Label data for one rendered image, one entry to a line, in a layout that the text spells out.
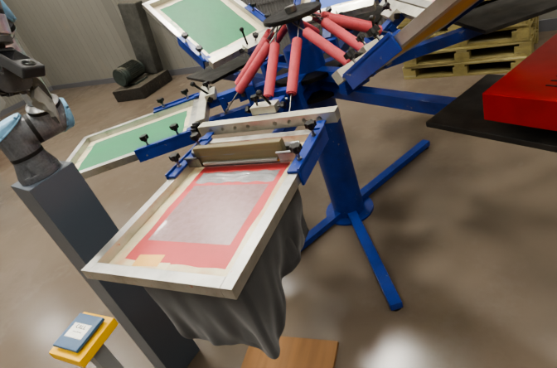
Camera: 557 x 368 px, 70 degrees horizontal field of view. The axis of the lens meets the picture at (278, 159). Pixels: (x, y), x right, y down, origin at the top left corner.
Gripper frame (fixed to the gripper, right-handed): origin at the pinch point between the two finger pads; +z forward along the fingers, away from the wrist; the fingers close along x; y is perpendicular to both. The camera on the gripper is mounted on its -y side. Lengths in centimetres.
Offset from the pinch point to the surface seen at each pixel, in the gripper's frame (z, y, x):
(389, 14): -16, -44, -170
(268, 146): 25, -15, -72
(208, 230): 43, -5, -41
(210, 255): 46, -13, -31
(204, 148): 23, 14, -72
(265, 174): 34, -14, -68
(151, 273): 46, 0, -19
